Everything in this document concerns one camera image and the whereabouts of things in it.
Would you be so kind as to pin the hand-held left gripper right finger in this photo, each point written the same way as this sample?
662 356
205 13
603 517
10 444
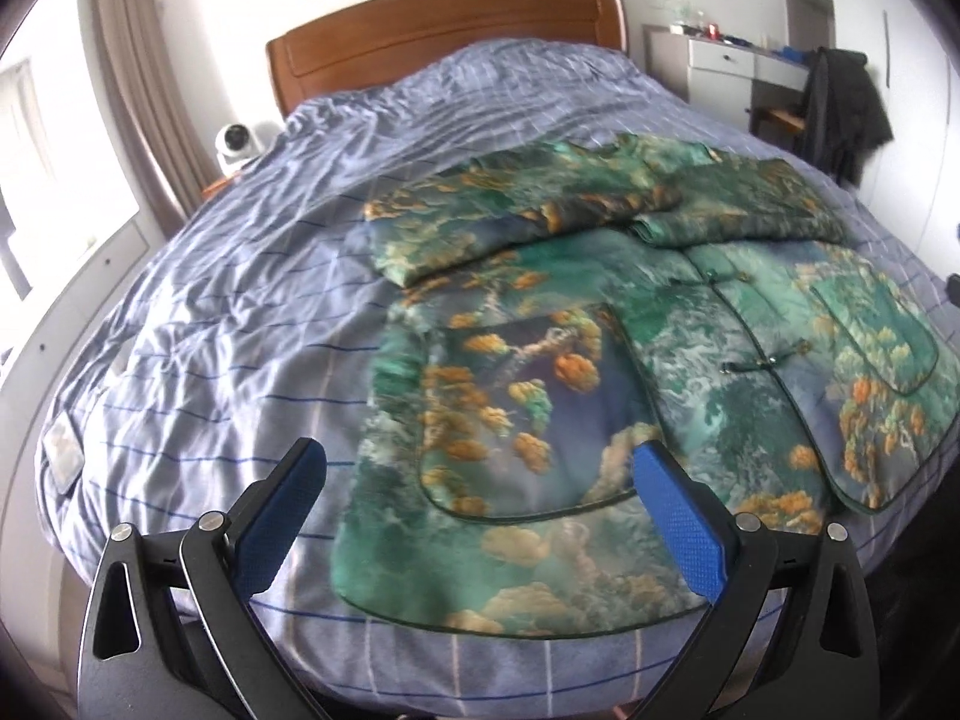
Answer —
675 525

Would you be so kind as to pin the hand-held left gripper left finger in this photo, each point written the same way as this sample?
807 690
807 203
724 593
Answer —
281 517

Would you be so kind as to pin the green landscape print padded jacket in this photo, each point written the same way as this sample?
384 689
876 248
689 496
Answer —
585 360

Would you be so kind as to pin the blue checked duvet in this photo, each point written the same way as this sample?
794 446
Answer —
247 300

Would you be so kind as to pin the wooden nightstand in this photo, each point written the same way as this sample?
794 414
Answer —
217 186

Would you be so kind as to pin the wooden chair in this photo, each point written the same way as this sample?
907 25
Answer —
776 120

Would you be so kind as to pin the window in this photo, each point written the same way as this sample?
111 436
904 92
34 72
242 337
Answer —
19 187

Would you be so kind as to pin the dark jacket on chair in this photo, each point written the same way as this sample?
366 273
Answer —
844 112

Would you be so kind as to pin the brown curtain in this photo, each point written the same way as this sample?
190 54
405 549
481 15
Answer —
142 90

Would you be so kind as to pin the white desk with drawers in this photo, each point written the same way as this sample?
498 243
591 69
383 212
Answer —
731 60

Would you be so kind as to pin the white wardrobe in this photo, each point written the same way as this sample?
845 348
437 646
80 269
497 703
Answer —
915 90

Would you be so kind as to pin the wooden headboard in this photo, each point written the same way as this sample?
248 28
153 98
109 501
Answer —
435 22

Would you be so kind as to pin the white security camera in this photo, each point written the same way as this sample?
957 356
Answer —
232 144

